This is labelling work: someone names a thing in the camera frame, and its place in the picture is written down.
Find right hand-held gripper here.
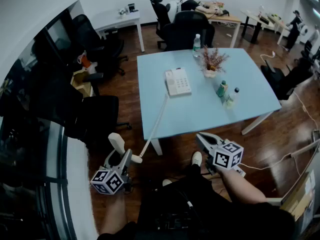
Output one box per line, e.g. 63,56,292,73
195,131,245,176

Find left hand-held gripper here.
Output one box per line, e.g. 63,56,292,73
89,148,133,196

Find white telephone handset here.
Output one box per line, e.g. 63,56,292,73
107,132,144,165

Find person's left forearm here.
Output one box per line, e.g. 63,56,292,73
99,191,129,235

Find person's right forearm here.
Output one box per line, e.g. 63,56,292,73
219,168,268,205

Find person's right white shoe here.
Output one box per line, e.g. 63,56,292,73
190,151,203,168

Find light blue table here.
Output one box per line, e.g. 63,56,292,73
136,47,283,156

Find white power strip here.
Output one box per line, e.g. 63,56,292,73
233,165,247,178

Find clear bottle black cap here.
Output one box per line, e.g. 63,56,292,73
224,86,241,109

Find small green bottle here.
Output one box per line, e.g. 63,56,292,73
215,79,231,98

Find cream telephone base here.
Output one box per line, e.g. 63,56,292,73
164,67,193,98

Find person's black clothing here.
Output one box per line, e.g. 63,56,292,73
96,162,297,240

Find dried plant in cream vase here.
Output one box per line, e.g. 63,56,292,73
198,44,230,79

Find open wooden box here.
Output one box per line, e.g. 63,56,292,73
70,69,94,98

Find clear water bottle green label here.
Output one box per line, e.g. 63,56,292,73
192,33,202,59

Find brown cardboard box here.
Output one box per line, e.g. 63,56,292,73
279,169,318,222

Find orange bag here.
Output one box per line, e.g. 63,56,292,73
76,50,99,74

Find wooden desk white legs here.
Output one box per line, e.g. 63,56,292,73
196,0,243,49

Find wooden desk black legs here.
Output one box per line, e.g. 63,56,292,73
240,8,292,45

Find black high-back office chair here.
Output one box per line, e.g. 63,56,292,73
148,0,173,50

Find black and white box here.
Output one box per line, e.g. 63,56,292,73
127,3,140,15

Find cream coiled phone cord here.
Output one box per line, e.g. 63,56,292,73
139,93,169,159

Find white power cable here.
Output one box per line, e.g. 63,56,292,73
240,152,294,171

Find white floor cable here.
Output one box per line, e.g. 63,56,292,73
293,90,320,133

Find white cable with plug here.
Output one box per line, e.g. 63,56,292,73
259,50,277,65

